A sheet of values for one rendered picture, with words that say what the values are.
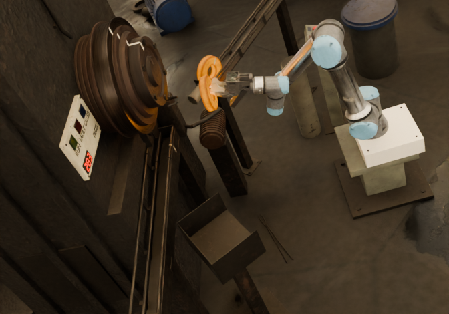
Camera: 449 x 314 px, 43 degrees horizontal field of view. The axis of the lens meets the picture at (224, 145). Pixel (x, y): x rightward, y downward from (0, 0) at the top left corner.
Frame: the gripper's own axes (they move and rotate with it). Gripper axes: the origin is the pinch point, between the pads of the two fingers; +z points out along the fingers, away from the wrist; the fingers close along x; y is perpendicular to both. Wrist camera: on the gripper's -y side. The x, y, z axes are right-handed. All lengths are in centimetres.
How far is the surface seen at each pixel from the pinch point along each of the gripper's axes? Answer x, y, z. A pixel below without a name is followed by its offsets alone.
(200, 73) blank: -26.6, -10.7, 5.3
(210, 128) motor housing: -10.2, -32.3, 0.8
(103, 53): 26, 39, 34
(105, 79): 34, 33, 33
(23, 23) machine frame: 40, 61, 54
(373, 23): -80, -19, -88
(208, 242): 63, -25, -1
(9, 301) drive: 51, -90, 101
